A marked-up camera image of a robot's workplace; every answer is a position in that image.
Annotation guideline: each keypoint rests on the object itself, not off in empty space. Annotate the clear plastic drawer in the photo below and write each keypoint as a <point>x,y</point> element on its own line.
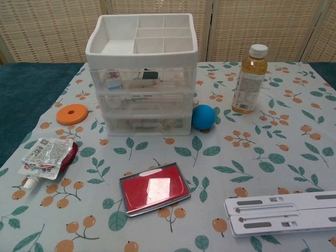
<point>170,80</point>
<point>147,126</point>
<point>168,101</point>

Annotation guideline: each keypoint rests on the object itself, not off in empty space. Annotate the white drawer organizer box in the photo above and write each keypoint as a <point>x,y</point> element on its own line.
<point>118,56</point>

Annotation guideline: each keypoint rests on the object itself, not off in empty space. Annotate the blue rubber ball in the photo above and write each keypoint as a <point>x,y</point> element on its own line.
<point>203,118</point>

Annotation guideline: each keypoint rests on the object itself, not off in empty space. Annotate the red card holder case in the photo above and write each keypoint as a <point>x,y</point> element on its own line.
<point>155,189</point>

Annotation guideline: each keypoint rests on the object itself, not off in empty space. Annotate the floral leaf print tablecloth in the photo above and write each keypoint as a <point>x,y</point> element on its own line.
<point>236,157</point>

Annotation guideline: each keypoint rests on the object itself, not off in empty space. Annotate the orange disc with hole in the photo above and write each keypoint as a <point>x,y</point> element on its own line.
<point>78,115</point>

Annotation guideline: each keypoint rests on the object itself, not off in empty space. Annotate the tea bottle white cap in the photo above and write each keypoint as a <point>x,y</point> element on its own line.
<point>248,84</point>

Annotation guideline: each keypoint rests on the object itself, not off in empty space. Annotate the dark red packet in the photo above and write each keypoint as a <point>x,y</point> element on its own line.
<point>71,157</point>

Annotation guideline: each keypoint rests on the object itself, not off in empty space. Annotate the clear plastic packet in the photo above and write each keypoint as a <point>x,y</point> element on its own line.
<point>43,157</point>

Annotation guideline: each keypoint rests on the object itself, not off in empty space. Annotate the white folded laptop stand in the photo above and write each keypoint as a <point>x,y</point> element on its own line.
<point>275,210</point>

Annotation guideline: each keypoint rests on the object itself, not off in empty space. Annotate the woven bamboo folding screen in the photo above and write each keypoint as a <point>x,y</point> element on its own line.
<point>52,31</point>

